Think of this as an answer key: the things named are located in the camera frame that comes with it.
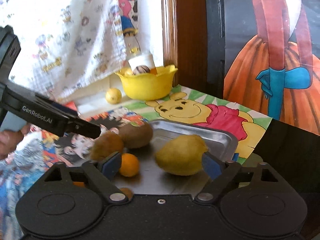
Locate orange mandarin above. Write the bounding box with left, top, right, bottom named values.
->
left=119, top=153, right=140, bottom=177
left=73, top=181, right=86, bottom=187

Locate brown kiwi with sticker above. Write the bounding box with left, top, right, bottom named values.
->
left=119, top=122, right=153, bottom=149

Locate brown wooden frame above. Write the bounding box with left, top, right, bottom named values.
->
left=161, top=0, right=207, bottom=92

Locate person's left hand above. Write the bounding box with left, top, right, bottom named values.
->
left=0, top=124, right=30, bottom=160

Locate Winnie the Pooh drawing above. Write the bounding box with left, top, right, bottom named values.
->
left=125, top=85, right=272, bottom=163

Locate orange dress woman poster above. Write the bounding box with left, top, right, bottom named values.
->
left=223, top=0, right=319, bottom=134

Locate colourful anime poster mat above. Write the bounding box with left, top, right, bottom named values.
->
left=0, top=101, right=151, bottom=240

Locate white jar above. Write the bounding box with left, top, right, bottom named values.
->
left=128, top=53, right=155, bottom=70

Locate yellow lemon near bowl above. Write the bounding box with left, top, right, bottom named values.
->
left=105, top=88, right=122, bottom=105

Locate green cloth under tray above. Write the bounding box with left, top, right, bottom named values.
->
left=238, top=153, right=263, bottom=188

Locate large green-brown pear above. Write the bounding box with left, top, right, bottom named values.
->
left=155, top=135, right=208, bottom=176

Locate white cartoon print cloth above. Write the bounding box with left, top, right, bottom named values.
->
left=0, top=0, right=166, bottom=106

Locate small brown fruit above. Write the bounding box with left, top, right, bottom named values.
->
left=120, top=187, right=134, bottom=199

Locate grey metal baking tray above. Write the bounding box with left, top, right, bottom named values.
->
left=112, top=120, right=238, bottom=196

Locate yellow fruit in bowl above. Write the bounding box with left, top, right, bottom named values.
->
left=124, top=68, right=133, bottom=76

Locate striped melon in bowl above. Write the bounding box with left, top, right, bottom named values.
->
left=132, top=65, right=151, bottom=75

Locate yellow plastic bowl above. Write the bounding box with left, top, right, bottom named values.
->
left=116, top=64, right=178, bottom=101

